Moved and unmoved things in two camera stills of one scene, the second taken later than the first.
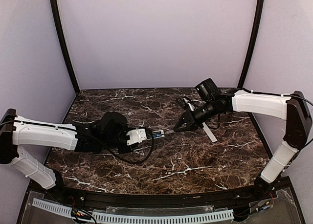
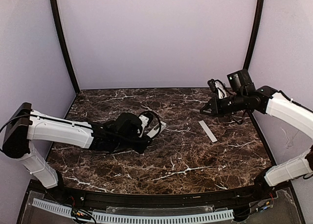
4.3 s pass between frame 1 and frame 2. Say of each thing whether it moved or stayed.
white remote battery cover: stayed
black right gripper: moved
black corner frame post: stayed
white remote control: moved
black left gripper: moved
